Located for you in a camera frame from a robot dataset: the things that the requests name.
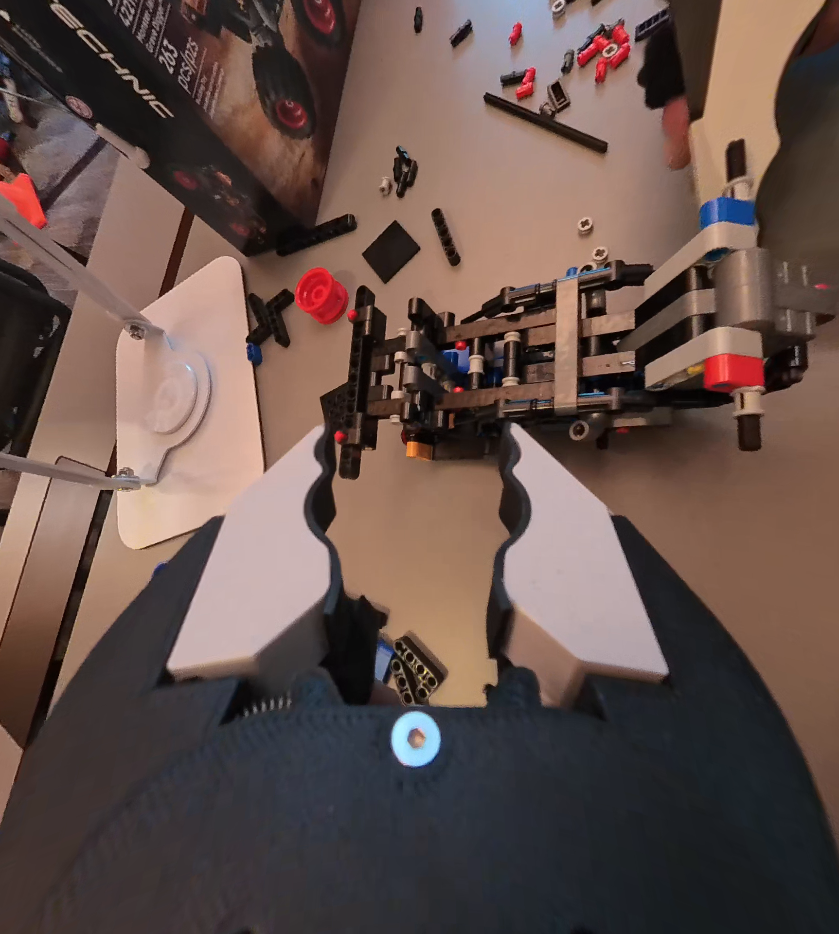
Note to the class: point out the large red wheel rim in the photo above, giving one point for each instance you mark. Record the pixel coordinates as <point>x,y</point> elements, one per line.
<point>321,294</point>

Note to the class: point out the blue and black toy piece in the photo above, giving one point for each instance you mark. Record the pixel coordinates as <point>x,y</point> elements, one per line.
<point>384,660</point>

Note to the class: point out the person's right hand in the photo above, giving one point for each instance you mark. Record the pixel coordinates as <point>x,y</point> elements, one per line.
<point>677,138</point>

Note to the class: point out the black axle rod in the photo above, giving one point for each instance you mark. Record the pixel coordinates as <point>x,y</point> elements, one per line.
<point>749,434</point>
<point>543,122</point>

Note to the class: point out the small connector pins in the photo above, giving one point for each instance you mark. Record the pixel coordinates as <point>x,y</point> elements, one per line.
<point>601,51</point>

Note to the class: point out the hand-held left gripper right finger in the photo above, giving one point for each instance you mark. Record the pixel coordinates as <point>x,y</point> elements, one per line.
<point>580,584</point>

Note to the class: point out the white book stand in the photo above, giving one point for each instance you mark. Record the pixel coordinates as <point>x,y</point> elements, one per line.
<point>193,408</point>

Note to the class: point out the brick-built toy truck chassis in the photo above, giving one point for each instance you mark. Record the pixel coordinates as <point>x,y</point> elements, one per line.
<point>572,350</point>

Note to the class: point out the toy set box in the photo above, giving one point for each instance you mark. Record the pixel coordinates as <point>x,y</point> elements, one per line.
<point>208,109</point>

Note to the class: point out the red container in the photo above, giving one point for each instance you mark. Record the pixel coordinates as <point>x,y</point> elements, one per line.
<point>14,201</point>

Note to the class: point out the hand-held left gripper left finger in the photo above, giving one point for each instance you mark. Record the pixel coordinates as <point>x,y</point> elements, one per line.
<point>259,584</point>

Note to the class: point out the black square panel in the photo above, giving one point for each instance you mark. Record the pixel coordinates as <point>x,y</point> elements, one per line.
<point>390,252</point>

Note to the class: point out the black frame piece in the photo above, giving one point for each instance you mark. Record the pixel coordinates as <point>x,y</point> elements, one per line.
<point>417,671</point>

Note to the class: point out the black joined angle beams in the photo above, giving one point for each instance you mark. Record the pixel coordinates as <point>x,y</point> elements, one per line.
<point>271,317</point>

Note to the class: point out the long black beam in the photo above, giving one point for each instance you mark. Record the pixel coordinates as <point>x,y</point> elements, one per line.
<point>317,235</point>

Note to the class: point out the short black beam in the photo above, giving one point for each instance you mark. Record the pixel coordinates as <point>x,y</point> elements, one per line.
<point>446,237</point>

